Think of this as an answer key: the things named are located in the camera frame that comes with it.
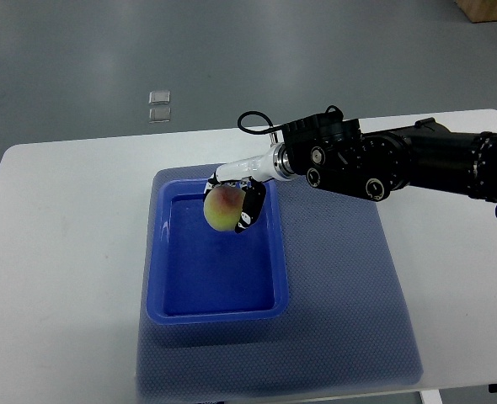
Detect blue textured mat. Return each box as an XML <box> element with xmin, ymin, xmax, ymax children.
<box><xmin>136</xmin><ymin>165</ymin><xmax>423</xmax><ymax>403</ymax></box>

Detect brown cardboard box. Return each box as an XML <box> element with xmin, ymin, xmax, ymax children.
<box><xmin>455</xmin><ymin>0</ymin><xmax>497</xmax><ymax>24</ymax></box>

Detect metal floor plate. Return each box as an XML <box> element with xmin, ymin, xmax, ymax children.
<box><xmin>148</xmin><ymin>90</ymin><xmax>171</xmax><ymax>105</ymax></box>
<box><xmin>148</xmin><ymin>107</ymin><xmax>171</xmax><ymax>123</ymax></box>

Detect green red peach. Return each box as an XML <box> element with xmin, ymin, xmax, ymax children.
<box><xmin>203</xmin><ymin>185</ymin><xmax>245</xmax><ymax>231</ymax></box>

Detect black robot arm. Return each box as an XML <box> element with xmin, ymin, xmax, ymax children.
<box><xmin>265</xmin><ymin>105</ymin><xmax>497</xmax><ymax>218</ymax></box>

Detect white table leg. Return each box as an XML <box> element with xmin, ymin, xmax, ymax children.
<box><xmin>419</xmin><ymin>390</ymin><xmax>443</xmax><ymax>404</ymax></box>

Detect blue plastic tray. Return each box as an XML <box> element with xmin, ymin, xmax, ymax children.
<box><xmin>144</xmin><ymin>172</ymin><xmax>289</xmax><ymax>326</ymax></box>

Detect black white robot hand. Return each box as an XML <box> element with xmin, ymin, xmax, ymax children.
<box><xmin>203</xmin><ymin>143</ymin><xmax>290</xmax><ymax>234</ymax></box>

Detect lower metal floor plate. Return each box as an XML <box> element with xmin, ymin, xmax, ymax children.
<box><xmin>148</xmin><ymin>107</ymin><xmax>171</xmax><ymax>123</ymax></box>

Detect upper metal floor plate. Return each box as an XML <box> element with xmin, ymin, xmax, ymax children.
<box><xmin>148</xmin><ymin>90</ymin><xmax>171</xmax><ymax>105</ymax></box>

